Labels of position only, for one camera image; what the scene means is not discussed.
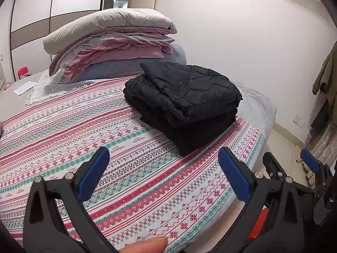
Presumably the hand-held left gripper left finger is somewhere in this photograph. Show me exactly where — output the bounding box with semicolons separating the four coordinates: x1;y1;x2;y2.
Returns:
23;146;119;253

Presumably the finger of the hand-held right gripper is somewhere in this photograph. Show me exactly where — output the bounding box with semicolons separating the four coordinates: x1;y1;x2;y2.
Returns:
301;149;328;183
263;151;287;182

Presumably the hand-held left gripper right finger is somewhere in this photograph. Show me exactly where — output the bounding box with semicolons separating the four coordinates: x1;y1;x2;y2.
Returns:
218;147;324;253

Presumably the black puffer jacket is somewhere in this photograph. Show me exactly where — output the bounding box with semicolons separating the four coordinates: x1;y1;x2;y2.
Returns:
123;61;243;123

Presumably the light patterned cloth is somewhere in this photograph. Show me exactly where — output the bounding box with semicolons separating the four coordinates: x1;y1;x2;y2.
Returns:
307;126;337;161

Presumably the red green patterned blanket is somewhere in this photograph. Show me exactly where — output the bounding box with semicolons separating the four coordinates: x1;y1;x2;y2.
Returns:
0;77;264;253

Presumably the dark hanging garment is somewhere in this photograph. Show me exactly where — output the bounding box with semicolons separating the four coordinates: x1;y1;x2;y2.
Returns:
311;99;332;132

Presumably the black knit garment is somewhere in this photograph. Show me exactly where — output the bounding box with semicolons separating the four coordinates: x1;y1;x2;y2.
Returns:
139;108;237;157

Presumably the olive garment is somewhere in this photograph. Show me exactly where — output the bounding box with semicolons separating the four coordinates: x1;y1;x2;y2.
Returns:
312;42;337;95

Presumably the white lace cloth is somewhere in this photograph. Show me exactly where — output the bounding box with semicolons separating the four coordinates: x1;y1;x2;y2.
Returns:
24;69;92;106

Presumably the white paper sheet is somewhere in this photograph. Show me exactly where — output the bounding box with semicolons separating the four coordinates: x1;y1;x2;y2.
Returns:
14;81;37;95

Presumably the blue-grey folded quilt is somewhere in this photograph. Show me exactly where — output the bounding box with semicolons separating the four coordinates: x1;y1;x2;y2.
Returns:
59;43;187;83

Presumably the pink folded blanket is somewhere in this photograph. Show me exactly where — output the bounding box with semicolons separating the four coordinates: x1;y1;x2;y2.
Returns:
49;28;175;82

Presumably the white grey wardrobe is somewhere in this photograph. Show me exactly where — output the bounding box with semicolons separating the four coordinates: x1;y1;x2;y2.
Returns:
0;0;107;85

